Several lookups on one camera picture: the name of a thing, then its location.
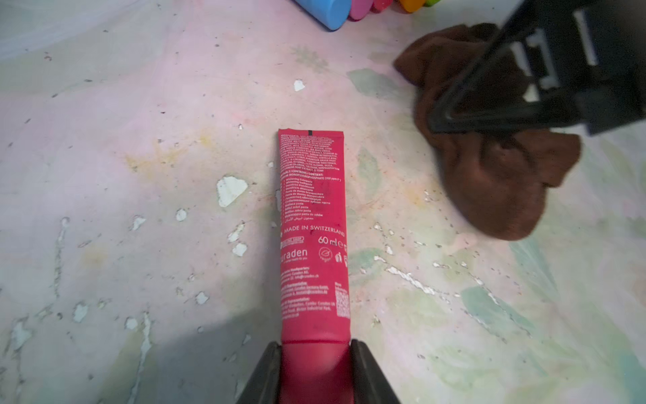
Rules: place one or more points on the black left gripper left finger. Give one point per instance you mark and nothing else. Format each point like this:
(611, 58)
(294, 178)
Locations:
(264, 384)

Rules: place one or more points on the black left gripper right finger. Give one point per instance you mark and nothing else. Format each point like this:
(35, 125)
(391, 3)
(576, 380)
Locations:
(370, 385)

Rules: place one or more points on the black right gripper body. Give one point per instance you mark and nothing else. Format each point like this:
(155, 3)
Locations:
(581, 63)

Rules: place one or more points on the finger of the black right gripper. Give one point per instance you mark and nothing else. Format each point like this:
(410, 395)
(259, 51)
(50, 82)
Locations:
(526, 77)

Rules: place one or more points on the red toothpaste tube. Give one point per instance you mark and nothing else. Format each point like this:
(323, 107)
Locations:
(316, 363)

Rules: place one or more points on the brown wiping cloth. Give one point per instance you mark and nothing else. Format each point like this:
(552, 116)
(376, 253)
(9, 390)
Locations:
(497, 180)

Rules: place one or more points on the magenta toothpaste tube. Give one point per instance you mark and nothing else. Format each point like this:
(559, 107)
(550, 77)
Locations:
(360, 9)

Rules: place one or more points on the blue toothpaste tube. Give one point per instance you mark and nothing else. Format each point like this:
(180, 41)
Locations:
(330, 13)

